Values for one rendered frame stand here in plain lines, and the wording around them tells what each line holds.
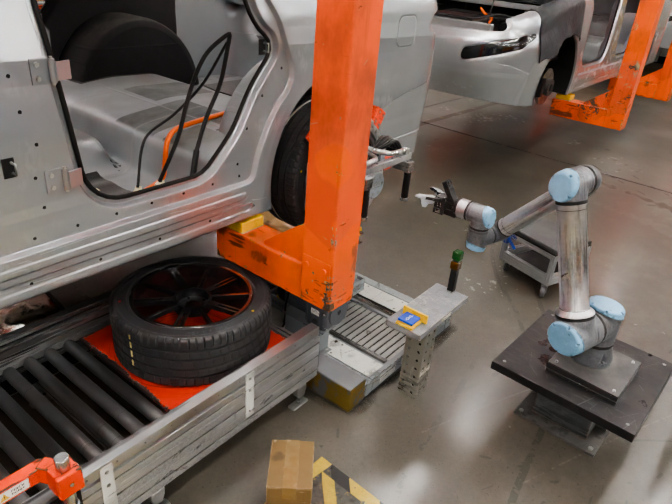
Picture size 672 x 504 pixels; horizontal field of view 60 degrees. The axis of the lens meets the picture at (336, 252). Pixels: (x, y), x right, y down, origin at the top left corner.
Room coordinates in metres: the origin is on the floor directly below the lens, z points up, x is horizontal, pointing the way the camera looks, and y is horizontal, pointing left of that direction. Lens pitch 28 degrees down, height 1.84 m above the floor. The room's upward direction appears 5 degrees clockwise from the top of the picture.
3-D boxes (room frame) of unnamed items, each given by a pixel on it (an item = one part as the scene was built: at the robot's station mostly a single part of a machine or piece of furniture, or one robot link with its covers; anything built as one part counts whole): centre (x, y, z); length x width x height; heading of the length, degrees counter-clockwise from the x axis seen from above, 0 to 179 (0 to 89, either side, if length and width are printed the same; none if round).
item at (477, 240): (2.42, -0.65, 0.69); 0.12 x 0.09 x 0.12; 126
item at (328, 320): (2.38, 0.13, 0.26); 0.42 x 0.18 x 0.35; 53
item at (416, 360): (2.14, -0.41, 0.21); 0.10 x 0.10 x 0.42; 53
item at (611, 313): (2.05, -1.13, 0.54); 0.17 x 0.15 x 0.18; 126
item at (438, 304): (2.17, -0.43, 0.44); 0.43 x 0.17 x 0.03; 143
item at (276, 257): (2.26, 0.29, 0.69); 0.52 x 0.17 x 0.35; 53
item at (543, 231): (3.33, -1.32, 0.17); 0.43 x 0.36 x 0.34; 35
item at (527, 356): (2.06, -1.13, 0.15); 0.60 x 0.60 x 0.30; 51
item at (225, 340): (2.04, 0.59, 0.39); 0.66 x 0.66 x 0.24
